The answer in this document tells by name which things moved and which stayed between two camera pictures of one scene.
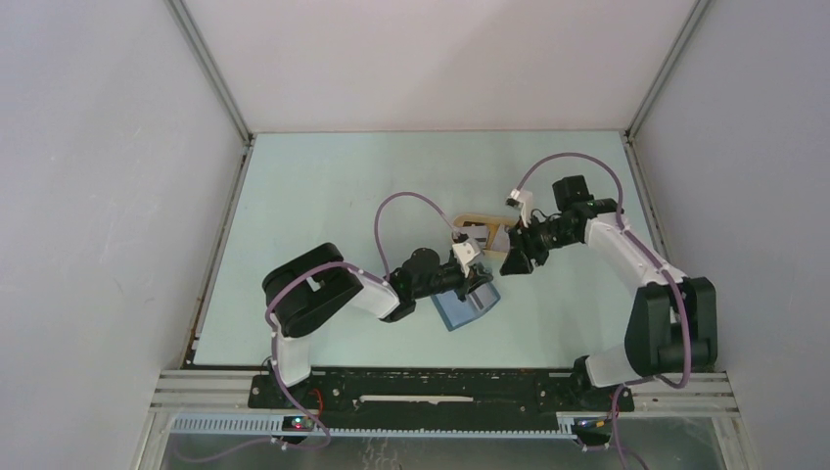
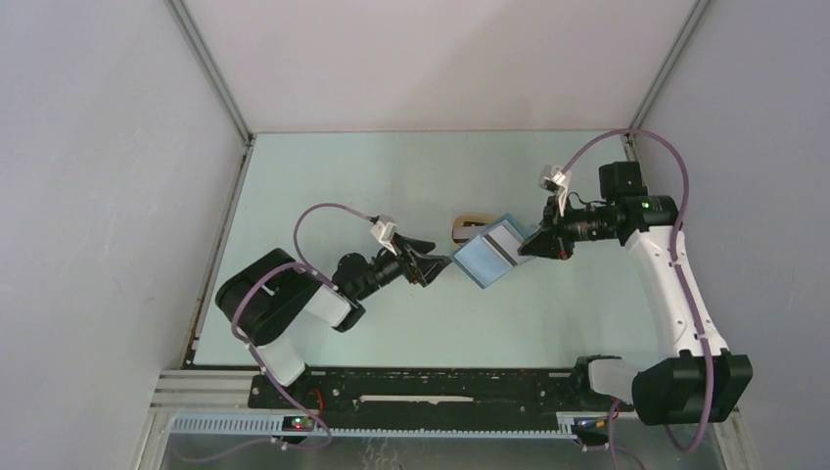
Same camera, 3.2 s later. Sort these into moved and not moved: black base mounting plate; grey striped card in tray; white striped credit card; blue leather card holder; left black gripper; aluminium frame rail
Moved: blue leather card holder; white striped credit card; left black gripper
Not moved: aluminium frame rail; grey striped card in tray; black base mounting plate
